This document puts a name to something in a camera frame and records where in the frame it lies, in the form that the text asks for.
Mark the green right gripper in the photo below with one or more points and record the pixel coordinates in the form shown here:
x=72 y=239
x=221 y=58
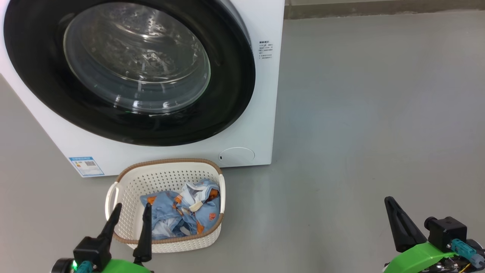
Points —
x=416 y=259

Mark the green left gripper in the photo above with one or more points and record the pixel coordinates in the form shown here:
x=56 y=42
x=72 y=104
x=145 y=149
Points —
x=125 y=267

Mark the blue orange-print garment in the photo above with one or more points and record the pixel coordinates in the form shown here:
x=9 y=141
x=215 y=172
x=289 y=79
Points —
x=166 y=208

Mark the black round glass washer door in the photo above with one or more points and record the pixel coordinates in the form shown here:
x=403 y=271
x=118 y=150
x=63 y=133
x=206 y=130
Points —
x=38 y=57

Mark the cream perforated laundry basket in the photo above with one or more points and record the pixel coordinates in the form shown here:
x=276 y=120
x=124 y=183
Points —
x=151 y=182

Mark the white front-load washing machine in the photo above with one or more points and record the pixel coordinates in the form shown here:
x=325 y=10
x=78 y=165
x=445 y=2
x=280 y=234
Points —
x=246 y=125

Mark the blue energy label sticker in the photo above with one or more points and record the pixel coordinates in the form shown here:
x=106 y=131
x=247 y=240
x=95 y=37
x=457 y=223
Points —
x=86 y=166

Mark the round white filter cover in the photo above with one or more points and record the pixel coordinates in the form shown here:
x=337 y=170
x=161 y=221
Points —
x=237 y=156

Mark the small printed text label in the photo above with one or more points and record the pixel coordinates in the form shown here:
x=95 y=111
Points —
x=266 y=50

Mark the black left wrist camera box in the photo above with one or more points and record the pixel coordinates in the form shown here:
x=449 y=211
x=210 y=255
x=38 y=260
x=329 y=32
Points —
x=91 y=252

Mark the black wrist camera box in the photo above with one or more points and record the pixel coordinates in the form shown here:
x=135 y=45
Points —
x=91 y=252
x=447 y=231

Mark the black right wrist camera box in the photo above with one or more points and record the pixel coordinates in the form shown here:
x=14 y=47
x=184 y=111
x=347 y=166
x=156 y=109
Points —
x=447 y=231

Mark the teal left camera connector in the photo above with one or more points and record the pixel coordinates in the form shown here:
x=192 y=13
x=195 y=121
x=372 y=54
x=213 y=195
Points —
x=84 y=267

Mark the teal camera connector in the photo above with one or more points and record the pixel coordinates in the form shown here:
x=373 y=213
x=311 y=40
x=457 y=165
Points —
x=466 y=252
x=84 y=267

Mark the teal right camera connector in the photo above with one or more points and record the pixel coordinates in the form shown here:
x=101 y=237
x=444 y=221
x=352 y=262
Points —
x=466 y=252

